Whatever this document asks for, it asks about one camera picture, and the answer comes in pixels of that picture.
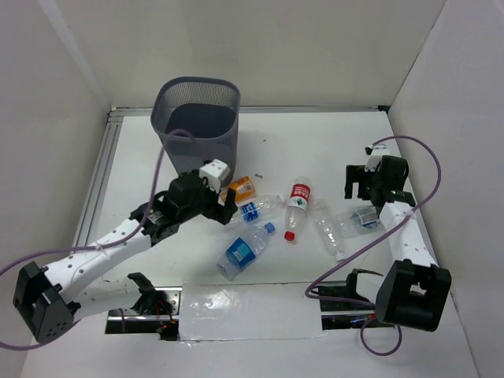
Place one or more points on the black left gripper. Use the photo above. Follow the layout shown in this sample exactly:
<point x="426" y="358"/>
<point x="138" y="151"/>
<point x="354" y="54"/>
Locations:
<point x="215" y="205"/>

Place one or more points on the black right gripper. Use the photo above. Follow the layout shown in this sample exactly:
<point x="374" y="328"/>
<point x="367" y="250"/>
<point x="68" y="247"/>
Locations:
<point x="354" y="175"/>

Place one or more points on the crushed blue label bottle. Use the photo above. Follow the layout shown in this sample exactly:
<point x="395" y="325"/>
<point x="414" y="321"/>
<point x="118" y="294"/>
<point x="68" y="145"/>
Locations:
<point x="263" y="208"/>

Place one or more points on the blue cap plastic bottle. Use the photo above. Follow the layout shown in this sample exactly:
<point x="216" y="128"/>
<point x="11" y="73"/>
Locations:
<point x="245" y="250"/>

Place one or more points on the clear unlabelled plastic bottle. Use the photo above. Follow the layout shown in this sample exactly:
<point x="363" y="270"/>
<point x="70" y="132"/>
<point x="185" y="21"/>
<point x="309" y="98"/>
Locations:
<point x="328" y="231"/>

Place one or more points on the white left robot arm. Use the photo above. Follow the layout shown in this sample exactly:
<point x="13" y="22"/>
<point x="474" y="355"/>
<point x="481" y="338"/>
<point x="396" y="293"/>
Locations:
<point x="52" y="298"/>

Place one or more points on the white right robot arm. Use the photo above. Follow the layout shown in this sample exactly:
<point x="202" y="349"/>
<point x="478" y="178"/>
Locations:
<point x="414" y="291"/>

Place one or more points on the grey mesh waste bin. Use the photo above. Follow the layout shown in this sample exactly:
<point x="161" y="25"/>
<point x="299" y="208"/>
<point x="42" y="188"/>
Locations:
<point x="197" y="121"/>

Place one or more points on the small orange juice bottle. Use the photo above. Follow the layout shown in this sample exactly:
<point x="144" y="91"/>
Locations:
<point x="243" y="188"/>

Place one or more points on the squashed clear blue-label bottle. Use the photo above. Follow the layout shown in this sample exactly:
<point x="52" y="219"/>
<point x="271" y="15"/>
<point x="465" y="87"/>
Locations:
<point x="360" y="221"/>

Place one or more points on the red label water bottle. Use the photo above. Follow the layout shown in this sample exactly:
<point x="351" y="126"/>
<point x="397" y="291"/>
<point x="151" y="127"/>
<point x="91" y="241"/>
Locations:
<point x="296" y="211"/>

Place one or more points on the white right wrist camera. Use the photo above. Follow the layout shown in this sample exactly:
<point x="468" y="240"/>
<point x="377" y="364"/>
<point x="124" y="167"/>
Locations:
<point x="375" y="154"/>

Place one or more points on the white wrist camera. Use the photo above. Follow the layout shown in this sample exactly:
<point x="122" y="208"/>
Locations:
<point x="215" y="174"/>
<point x="375" y="154"/>

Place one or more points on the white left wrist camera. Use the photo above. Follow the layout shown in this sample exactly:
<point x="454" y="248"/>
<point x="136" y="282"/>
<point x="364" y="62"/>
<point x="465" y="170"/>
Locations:
<point x="215" y="174"/>

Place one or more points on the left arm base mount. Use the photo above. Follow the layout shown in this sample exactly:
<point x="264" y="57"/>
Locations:
<point x="161" y="318"/>

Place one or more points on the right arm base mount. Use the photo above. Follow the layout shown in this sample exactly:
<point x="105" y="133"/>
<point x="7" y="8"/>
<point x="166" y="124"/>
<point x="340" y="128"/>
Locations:
<point x="340" y="315"/>

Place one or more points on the aluminium frame rail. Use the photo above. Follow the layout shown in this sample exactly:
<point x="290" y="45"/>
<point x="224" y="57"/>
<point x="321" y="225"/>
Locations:
<point x="92" y="205"/>

